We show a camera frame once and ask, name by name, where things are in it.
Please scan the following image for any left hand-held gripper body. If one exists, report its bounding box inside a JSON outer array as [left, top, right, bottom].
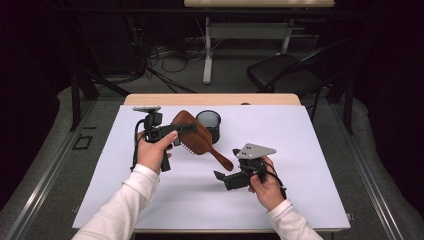
[[132, 105, 175, 173]]

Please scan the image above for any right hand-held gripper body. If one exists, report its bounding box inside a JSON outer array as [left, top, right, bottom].
[[224, 143, 277, 192]]

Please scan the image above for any brown wooden hairbrush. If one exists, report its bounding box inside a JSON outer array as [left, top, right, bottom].
[[171, 109, 235, 172]]

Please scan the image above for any black mesh cup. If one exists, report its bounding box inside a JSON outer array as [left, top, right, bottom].
[[195, 109, 222, 145]]

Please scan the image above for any person's left hand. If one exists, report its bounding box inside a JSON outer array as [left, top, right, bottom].
[[136, 130, 180, 175]]

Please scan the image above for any person's right hand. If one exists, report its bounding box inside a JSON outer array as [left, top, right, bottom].
[[248, 155, 288, 212]]

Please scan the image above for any light wooden table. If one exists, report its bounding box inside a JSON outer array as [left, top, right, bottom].
[[79, 93, 352, 234]]

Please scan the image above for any white table mat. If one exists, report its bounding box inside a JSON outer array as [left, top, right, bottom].
[[72, 104, 352, 231]]

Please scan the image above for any black metal stand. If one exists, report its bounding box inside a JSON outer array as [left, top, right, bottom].
[[68, 16, 132, 132]]

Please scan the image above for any black folding chair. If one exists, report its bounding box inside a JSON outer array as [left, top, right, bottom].
[[246, 37, 354, 122]]

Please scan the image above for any dark equipment box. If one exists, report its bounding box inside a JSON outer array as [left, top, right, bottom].
[[78, 14, 139, 76]]

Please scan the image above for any white-legged desk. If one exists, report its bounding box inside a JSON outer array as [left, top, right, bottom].
[[183, 0, 336, 85]]

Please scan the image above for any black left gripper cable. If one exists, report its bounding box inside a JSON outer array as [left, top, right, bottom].
[[130, 118, 149, 172]]

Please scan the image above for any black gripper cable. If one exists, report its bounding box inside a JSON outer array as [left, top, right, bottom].
[[263, 161, 288, 201], [130, 118, 149, 172]]

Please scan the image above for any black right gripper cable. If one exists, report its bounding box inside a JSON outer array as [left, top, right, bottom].
[[263, 161, 288, 201]]

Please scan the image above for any bundle of floor cables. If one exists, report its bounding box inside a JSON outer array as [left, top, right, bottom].
[[126, 16, 198, 95]]

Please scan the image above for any metal floor rail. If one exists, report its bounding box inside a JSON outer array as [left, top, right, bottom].
[[4, 99, 99, 240], [328, 102, 405, 240]]

